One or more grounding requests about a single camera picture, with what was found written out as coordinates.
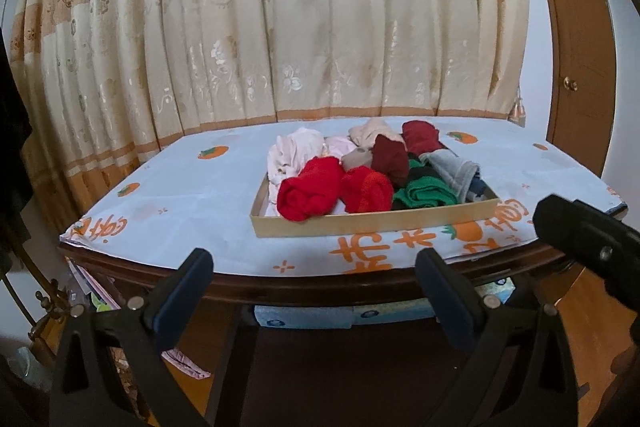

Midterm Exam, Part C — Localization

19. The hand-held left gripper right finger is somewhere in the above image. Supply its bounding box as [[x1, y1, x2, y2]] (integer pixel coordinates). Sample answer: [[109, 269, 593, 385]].
[[415, 248, 590, 427]]

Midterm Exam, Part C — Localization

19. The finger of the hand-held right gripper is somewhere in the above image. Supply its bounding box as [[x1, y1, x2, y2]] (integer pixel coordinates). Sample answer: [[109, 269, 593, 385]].
[[532, 194, 640, 323]]

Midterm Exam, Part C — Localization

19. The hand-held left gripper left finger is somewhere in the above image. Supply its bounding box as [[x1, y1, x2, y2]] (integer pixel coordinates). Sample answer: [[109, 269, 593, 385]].
[[49, 248, 215, 427]]

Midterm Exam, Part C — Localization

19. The green and black sock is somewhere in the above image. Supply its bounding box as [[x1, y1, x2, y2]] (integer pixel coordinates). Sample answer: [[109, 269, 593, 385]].
[[392, 159, 458, 210]]

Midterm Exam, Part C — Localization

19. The shallow cardboard box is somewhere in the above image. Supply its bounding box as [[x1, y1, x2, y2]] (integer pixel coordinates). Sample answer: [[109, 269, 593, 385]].
[[249, 134, 501, 239]]

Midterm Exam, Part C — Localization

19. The grey blue sock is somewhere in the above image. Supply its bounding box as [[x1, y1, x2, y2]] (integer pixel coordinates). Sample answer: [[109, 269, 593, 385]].
[[420, 150, 481, 202]]

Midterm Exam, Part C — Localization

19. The red knitted sock bundle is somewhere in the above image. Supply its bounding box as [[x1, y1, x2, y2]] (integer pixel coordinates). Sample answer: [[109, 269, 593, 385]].
[[340, 167, 394, 214]]

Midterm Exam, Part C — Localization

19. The maroon underwear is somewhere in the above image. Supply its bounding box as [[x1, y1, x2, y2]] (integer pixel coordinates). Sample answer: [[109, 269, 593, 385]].
[[371, 134, 411, 188], [402, 120, 443, 155]]

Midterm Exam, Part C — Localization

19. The taupe brown sock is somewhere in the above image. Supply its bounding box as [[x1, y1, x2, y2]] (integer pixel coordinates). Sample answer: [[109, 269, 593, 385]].
[[341, 148, 373, 172]]

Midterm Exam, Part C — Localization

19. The long red sock roll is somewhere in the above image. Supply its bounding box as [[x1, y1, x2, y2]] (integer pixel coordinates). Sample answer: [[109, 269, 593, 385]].
[[276, 157, 343, 222]]

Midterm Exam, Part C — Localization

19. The beige knitted sock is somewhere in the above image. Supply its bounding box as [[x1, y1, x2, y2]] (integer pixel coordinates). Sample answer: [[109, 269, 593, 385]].
[[348, 118, 403, 150]]

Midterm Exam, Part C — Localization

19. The pale pink lace underwear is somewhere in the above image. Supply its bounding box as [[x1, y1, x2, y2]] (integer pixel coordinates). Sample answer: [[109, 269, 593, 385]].
[[267, 127, 326, 208]]

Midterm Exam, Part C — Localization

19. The light pink underwear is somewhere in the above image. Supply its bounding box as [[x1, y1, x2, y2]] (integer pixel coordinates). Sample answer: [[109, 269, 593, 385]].
[[322, 136, 358, 160]]

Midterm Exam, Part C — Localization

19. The patterned tissue pack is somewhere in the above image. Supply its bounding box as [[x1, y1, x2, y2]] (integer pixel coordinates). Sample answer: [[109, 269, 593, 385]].
[[254, 305, 352, 329], [475, 279, 517, 304], [351, 304, 431, 327]]

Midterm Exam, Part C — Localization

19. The white orange-print table cover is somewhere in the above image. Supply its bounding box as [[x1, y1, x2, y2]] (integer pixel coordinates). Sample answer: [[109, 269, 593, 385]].
[[60, 117, 628, 275]]

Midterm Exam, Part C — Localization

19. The dark wooden table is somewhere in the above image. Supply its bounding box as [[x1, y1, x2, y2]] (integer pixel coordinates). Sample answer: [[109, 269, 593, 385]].
[[57, 204, 631, 427]]

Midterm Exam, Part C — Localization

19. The brass metal stand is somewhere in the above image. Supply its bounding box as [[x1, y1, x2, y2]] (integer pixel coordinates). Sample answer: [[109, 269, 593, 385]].
[[27, 252, 70, 358]]

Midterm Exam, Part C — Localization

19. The curtain tassel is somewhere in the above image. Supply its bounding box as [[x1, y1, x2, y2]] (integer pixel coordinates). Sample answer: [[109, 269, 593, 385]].
[[510, 84, 527, 128]]

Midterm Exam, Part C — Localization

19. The brown wooden door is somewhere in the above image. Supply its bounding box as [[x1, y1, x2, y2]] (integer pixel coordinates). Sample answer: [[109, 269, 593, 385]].
[[520, 0, 640, 188]]

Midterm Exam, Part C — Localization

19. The beige floral curtain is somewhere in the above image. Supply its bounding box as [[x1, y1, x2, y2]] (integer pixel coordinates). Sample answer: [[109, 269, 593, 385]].
[[10, 0, 531, 228]]

